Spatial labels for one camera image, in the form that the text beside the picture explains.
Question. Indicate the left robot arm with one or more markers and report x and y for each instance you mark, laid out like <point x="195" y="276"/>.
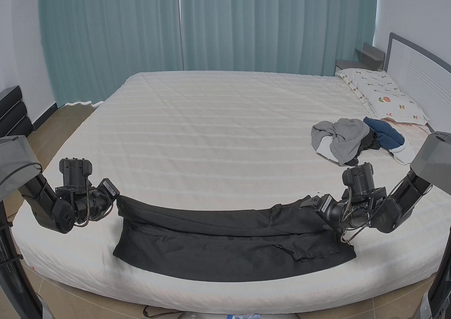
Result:
<point x="45" y="201"/>

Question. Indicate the blue-green curtain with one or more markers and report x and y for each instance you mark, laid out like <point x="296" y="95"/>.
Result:
<point x="274" y="18"/>
<point x="112" y="29"/>

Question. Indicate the black chest of drawers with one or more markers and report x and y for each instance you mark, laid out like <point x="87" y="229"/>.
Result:
<point x="14" y="113"/>

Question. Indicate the pile of clothes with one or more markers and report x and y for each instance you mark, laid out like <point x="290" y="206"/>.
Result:
<point x="348" y="138"/>

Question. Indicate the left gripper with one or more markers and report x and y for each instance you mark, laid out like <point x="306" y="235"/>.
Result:
<point x="102" y="205"/>

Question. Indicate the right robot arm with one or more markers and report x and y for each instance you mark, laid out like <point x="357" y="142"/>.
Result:
<point x="391" y="212"/>

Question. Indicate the white printed pillow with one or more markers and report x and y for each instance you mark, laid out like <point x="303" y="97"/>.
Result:
<point x="384" y="95"/>

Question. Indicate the grey bedside table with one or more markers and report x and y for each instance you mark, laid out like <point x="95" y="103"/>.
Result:
<point x="356" y="64"/>

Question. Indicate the bed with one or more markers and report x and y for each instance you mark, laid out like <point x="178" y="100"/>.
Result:
<point x="229" y="134"/>

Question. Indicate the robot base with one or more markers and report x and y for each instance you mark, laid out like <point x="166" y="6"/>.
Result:
<point x="243" y="316"/>

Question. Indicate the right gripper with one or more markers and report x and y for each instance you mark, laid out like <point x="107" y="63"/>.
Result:
<point x="329" y="213"/>

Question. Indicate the black trousers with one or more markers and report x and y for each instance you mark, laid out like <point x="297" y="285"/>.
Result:
<point x="229" y="240"/>

